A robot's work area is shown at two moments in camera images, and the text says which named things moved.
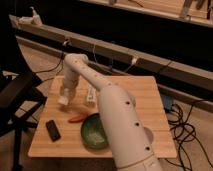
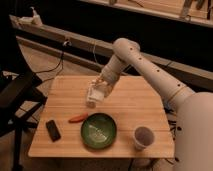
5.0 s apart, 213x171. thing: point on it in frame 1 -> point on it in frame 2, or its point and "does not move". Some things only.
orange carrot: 78,118 does not move
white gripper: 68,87 -> 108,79
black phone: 53,130 does not move
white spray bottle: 36,19 does not move
